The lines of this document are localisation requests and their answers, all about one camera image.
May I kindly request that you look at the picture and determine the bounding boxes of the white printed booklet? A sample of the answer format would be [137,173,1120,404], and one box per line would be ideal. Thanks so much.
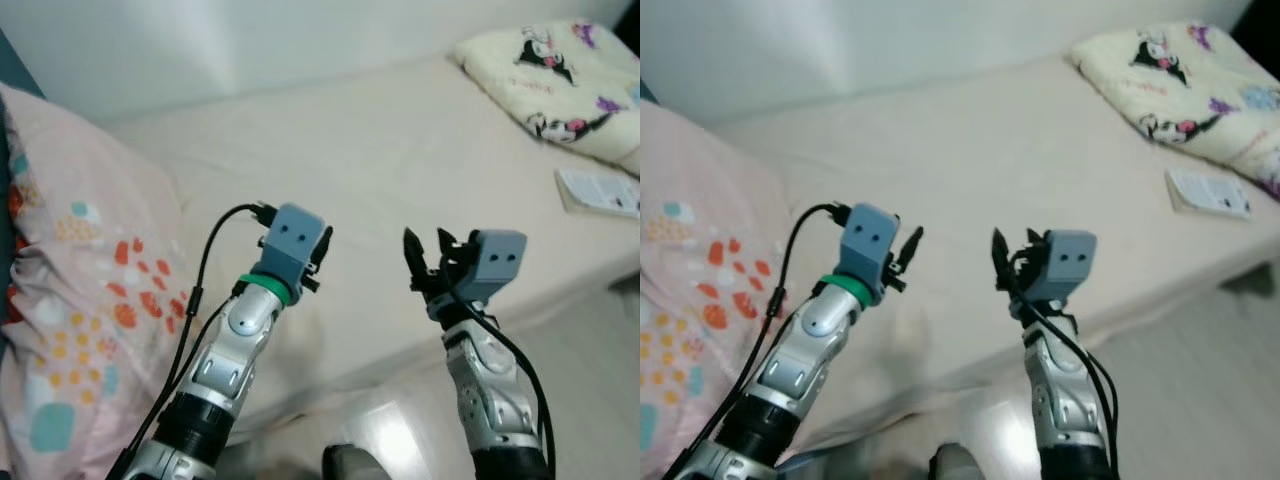
[555,168,641,219]
[1165,168,1254,219]

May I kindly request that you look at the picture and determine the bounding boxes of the pink spotted pillow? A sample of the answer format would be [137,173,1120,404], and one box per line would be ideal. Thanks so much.
[640,100,791,480]
[0,85,196,480]

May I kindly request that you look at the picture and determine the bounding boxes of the cream bed mattress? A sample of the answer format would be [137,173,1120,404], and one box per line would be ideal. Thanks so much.
[100,50,641,441]
[715,50,1280,441]

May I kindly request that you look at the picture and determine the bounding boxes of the cream cartoon print quilt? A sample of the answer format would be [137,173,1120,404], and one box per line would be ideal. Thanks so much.
[1068,22,1280,201]
[450,22,641,179]

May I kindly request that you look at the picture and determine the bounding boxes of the grey right robot leg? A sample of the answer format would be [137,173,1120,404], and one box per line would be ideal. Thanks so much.
[322,443,396,480]
[928,443,991,480]

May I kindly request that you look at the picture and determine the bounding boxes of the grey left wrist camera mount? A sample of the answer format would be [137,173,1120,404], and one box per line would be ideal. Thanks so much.
[258,203,329,286]
[840,203,901,291]

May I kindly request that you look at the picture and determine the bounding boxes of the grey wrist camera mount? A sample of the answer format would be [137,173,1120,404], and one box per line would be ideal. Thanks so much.
[1040,230,1098,303]
[258,203,329,286]
[465,230,528,301]
[840,203,901,291]

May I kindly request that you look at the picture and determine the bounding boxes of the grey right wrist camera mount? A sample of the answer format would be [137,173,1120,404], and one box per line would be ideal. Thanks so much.
[465,230,528,301]
[1040,230,1098,303]

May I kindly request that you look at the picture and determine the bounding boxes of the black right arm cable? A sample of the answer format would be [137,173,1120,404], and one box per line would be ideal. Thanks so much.
[445,290,557,471]
[1010,285,1121,476]

